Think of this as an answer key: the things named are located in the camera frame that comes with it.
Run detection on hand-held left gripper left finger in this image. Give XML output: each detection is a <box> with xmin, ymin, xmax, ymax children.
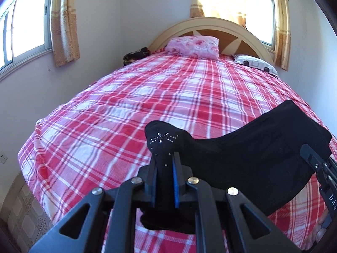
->
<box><xmin>28</xmin><ymin>160</ymin><xmax>159</xmax><ymax>253</ymax></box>

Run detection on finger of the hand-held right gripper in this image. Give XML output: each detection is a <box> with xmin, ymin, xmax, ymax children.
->
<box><xmin>300</xmin><ymin>143</ymin><xmax>331</xmax><ymax>176</ymax></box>

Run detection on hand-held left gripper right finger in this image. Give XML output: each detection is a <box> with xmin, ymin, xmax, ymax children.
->
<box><xmin>172</xmin><ymin>152</ymin><xmax>302</xmax><ymax>253</ymax></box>

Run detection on black pants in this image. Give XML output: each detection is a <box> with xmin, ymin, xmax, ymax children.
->
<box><xmin>141</xmin><ymin>100</ymin><xmax>332</xmax><ymax>234</ymax></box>

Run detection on person's right hand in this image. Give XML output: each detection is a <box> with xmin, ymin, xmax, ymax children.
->
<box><xmin>306</xmin><ymin>213</ymin><xmax>330</xmax><ymax>252</ymax></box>

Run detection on red plaid blanket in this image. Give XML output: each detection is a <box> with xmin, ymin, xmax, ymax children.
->
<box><xmin>17</xmin><ymin>51</ymin><xmax>330</xmax><ymax>253</ymax></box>

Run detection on white patterned pillow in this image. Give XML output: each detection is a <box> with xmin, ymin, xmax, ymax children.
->
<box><xmin>232</xmin><ymin>54</ymin><xmax>279</xmax><ymax>77</ymax></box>

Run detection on dark patterned cloth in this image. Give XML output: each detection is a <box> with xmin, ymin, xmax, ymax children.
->
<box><xmin>123</xmin><ymin>47</ymin><xmax>151</xmax><ymax>66</ymax></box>

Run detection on beige patterned curtain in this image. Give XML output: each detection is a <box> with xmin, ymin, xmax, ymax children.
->
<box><xmin>271</xmin><ymin>0</ymin><xmax>292</xmax><ymax>71</ymax></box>
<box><xmin>50</xmin><ymin>0</ymin><xmax>81</xmax><ymax>68</ymax></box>

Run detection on pink floral pillow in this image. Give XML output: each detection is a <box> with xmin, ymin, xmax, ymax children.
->
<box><xmin>165</xmin><ymin>36</ymin><xmax>220</xmax><ymax>60</ymax></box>

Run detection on cream wooden headboard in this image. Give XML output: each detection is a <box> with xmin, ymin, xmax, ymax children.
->
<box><xmin>149</xmin><ymin>17</ymin><xmax>275</xmax><ymax>66</ymax></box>

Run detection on small window behind headboard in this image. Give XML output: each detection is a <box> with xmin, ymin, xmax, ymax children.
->
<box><xmin>246</xmin><ymin>0</ymin><xmax>276</xmax><ymax>49</ymax></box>

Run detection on sunlit beige curtain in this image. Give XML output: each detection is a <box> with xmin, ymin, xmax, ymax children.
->
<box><xmin>190</xmin><ymin>0</ymin><xmax>248</xmax><ymax>28</ymax></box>

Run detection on large sliding window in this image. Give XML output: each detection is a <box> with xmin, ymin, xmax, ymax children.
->
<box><xmin>0</xmin><ymin>0</ymin><xmax>53</xmax><ymax>75</ymax></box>

